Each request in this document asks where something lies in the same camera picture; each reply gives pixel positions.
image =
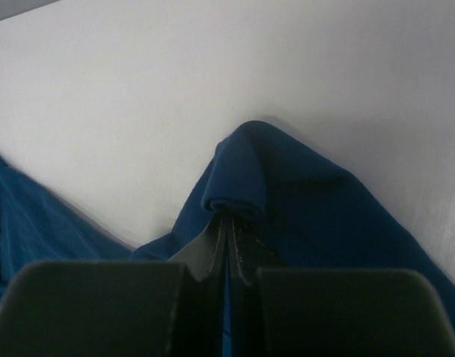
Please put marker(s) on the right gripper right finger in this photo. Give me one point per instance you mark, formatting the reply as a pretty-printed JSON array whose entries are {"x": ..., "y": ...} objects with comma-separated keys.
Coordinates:
[{"x": 247, "y": 253}]

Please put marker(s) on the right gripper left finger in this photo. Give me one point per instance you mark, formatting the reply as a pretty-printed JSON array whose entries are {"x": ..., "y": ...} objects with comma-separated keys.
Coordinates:
[{"x": 204, "y": 256}]

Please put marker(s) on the blue mickey t shirt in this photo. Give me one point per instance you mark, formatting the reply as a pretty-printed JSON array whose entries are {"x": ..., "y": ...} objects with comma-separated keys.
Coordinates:
[{"x": 308, "y": 209}]

